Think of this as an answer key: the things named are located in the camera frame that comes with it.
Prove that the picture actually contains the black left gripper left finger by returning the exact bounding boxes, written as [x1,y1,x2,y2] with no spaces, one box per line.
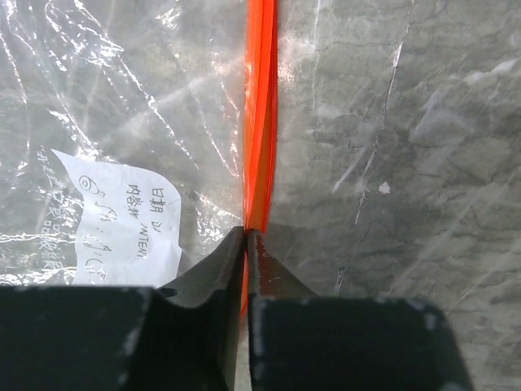
[1,227,244,390]

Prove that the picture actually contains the clear zip bag orange zipper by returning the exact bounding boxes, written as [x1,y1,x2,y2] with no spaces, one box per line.
[0,0,282,323]

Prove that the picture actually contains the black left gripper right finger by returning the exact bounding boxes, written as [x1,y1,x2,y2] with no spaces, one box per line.
[247,231,474,390]

